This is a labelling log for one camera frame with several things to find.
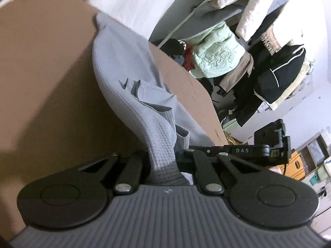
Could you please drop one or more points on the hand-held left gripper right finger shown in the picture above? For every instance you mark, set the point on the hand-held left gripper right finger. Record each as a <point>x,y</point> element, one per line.
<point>199,164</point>

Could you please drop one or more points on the beige pants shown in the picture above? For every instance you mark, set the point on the beige pants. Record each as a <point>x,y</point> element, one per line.
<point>238,75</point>

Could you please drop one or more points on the white storage shelf unit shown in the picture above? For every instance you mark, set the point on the white storage shelf unit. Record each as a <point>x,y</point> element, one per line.
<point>318,149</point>

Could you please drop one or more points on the grey rack shelf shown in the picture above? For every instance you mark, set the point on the grey rack shelf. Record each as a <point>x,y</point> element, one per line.
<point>219,15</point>

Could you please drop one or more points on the grey knit sweater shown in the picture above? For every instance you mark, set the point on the grey knit sweater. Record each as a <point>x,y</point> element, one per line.
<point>129,82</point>

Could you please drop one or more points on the mint green jacket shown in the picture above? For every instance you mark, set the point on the mint green jacket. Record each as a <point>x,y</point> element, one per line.
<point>214,54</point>

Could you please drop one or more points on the dark clothes pile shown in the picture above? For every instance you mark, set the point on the dark clothes pile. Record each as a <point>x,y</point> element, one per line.
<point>172,47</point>

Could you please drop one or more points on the yellow wooden cabinet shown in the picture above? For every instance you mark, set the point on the yellow wooden cabinet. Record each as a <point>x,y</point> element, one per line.
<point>296,165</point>

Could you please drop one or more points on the black jacket white piping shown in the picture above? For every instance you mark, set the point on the black jacket white piping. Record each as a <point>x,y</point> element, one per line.
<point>274,80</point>

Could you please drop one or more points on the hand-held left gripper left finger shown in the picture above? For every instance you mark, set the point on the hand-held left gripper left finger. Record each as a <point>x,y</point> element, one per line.
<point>134,160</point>

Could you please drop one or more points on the white curtain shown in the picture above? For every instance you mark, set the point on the white curtain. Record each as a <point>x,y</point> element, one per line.
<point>134,2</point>

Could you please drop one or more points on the white quilted jacket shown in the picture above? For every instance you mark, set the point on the white quilted jacket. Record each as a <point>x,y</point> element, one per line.
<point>258,10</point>

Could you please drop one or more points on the white pole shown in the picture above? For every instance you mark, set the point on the white pole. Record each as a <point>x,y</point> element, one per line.
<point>181,24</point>

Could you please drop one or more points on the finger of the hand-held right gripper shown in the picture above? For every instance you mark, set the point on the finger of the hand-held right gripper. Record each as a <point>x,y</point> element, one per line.
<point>243,152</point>

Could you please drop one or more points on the person's right hand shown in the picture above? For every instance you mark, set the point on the person's right hand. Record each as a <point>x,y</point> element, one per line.
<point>276,171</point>

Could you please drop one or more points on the beige fringed scarf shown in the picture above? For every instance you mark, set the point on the beige fringed scarf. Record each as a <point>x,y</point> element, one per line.
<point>270,41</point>

